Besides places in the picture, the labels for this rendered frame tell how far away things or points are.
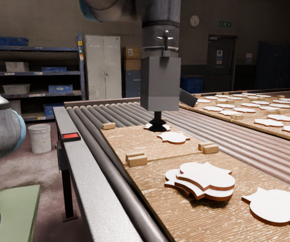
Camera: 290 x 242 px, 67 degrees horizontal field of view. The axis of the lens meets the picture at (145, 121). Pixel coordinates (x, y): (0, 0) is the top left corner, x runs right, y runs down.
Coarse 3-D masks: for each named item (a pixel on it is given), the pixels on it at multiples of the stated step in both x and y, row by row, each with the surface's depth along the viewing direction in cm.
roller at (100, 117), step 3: (87, 108) 171; (90, 108) 166; (90, 111) 161; (93, 111) 155; (96, 111) 153; (93, 114) 152; (96, 114) 146; (99, 114) 144; (96, 117) 144; (99, 117) 138; (102, 117) 136; (99, 120) 136; (102, 120) 131; (105, 120) 129; (105, 123) 125
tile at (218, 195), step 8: (176, 184) 51; (184, 184) 50; (192, 184) 50; (192, 192) 48; (200, 192) 47; (208, 192) 47; (216, 192) 47; (224, 192) 47; (232, 192) 47; (216, 200) 46; (224, 200) 46
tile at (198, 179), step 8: (184, 168) 56; (192, 168) 56; (200, 168) 56; (208, 168) 56; (216, 168) 56; (184, 176) 51; (192, 176) 51; (200, 176) 51; (208, 176) 51; (216, 176) 51; (224, 176) 51; (200, 184) 48; (208, 184) 48; (216, 184) 48; (224, 184) 48; (232, 184) 48
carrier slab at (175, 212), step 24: (144, 168) 65; (168, 168) 65; (240, 168) 65; (144, 192) 53; (168, 192) 53; (240, 192) 53; (168, 216) 44; (192, 216) 44; (216, 216) 44; (240, 216) 44; (192, 240) 38; (216, 240) 38; (240, 240) 38; (264, 240) 38; (288, 240) 38
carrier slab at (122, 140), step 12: (108, 132) 100; (120, 132) 100; (132, 132) 100; (144, 132) 100; (156, 132) 100; (180, 132) 100; (108, 144) 88; (120, 144) 85; (132, 144) 85; (144, 144) 85; (156, 144) 85; (168, 144) 85; (192, 144) 85; (120, 156) 73; (156, 156) 73; (168, 156) 73; (180, 156) 75
